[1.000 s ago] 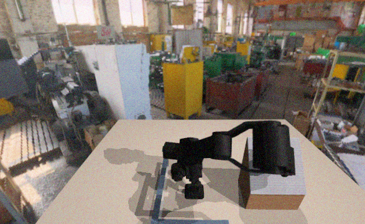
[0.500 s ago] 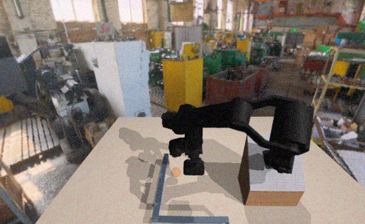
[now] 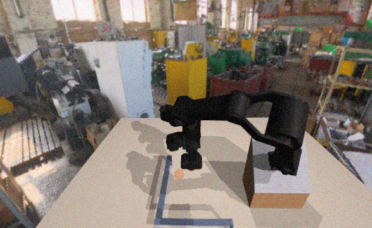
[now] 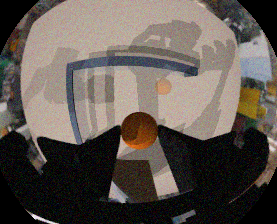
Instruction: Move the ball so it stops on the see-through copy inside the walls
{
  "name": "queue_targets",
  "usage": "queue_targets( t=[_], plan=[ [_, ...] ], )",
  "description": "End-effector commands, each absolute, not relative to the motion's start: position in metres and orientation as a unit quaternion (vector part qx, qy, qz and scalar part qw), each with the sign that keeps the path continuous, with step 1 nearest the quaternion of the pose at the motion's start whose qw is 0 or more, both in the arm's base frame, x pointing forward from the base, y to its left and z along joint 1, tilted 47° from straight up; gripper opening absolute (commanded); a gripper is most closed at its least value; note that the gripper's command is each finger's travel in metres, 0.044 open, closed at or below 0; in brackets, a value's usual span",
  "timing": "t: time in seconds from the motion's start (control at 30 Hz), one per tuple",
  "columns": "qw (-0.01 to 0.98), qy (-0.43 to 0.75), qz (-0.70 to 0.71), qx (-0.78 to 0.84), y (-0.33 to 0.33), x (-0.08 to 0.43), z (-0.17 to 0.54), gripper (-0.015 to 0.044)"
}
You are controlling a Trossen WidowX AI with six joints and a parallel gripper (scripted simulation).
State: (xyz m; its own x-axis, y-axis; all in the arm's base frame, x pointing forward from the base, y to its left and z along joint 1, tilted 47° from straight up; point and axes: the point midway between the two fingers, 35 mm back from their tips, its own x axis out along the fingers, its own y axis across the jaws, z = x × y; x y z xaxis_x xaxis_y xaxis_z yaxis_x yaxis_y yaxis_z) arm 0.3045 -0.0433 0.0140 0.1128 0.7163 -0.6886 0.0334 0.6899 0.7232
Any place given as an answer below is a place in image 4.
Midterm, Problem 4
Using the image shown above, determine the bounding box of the brown ball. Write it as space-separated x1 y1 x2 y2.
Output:
121 112 158 149

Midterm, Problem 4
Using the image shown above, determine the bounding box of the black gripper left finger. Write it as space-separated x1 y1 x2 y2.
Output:
37 125 121 201

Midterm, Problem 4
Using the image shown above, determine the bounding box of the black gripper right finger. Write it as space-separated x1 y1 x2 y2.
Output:
157 125 236 194

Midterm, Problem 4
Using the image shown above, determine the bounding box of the clear l-shaped low wall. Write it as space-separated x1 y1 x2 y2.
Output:
73 65 194 143

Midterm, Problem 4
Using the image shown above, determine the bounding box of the translucent orange ball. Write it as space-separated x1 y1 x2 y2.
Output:
155 77 173 95

